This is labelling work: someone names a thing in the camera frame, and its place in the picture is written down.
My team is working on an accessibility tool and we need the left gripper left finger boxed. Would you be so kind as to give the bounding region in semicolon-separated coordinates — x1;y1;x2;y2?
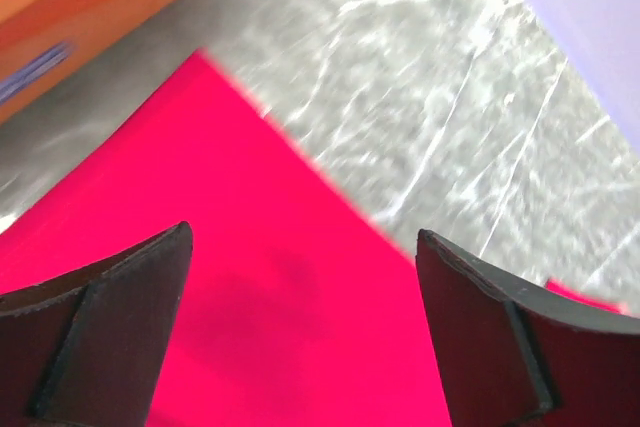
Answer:
1;222;193;426

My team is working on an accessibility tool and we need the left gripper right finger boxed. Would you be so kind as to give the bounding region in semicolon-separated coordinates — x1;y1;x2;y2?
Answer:
416;230;639;426

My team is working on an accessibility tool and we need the bright pink t shirt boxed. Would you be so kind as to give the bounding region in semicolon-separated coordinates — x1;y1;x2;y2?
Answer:
0;46;629;427

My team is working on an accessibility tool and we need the orange plastic basket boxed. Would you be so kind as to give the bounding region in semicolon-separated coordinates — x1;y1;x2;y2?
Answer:
1;0;175;120

